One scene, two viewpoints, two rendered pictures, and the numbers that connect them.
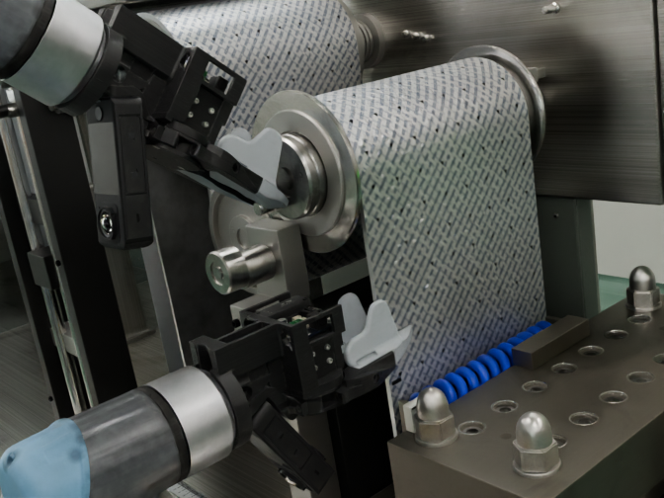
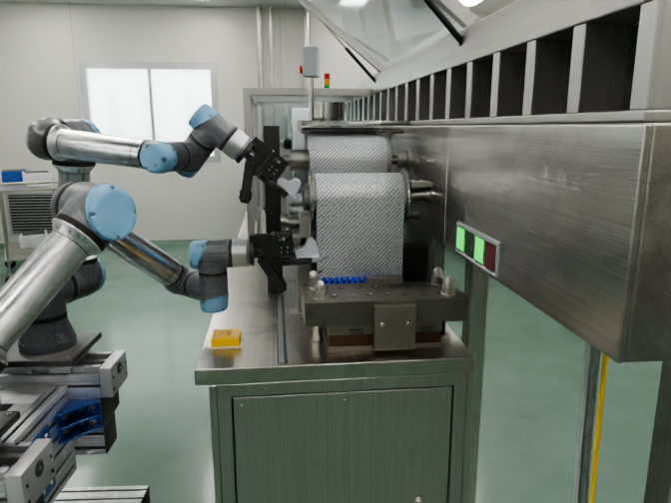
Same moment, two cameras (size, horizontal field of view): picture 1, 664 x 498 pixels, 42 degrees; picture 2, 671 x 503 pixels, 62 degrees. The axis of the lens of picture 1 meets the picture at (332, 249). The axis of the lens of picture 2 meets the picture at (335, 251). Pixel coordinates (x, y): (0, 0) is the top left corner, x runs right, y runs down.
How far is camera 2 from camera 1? 99 cm
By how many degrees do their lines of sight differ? 31
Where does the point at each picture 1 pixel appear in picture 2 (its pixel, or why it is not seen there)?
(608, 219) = not seen: outside the picture
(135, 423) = (221, 245)
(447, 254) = (351, 237)
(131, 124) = (249, 169)
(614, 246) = not seen: outside the picture
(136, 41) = (258, 147)
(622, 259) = not seen: outside the picture
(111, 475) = (209, 253)
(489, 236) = (374, 237)
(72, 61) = (234, 149)
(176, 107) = (263, 167)
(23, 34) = (222, 141)
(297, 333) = (274, 239)
